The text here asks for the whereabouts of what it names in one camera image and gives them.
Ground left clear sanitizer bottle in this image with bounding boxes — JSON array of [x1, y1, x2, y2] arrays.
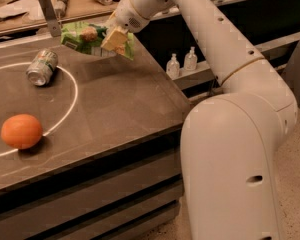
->
[[166, 53, 180, 79]]

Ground green soda can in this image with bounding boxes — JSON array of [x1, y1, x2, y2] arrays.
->
[[26, 49, 58, 86]]

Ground right clear sanitizer bottle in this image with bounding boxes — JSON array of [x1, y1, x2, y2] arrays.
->
[[184, 46, 197, 71]]

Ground clear sanitizer bottle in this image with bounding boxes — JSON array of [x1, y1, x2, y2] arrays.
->
[[166, 53, 180, 79], [184, 46, 197, 71]]

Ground green rice chip bag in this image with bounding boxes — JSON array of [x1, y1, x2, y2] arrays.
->
[[61, 21, 134, 60]]

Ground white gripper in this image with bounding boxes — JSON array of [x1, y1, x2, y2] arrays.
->
[[101, 0, 154, 51]]

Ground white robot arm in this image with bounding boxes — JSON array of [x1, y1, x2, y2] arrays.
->
[[111, 0, 298, 240]]

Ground grey metal bracket left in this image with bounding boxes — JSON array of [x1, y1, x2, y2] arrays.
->
[[38, 0, 61, 37]]

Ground orange fruit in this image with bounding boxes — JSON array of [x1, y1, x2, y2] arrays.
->
[[1, 114, 43, 150]]

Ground white paper sheets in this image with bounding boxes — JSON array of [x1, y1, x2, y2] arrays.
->
[[0, 0, 44, 22]]

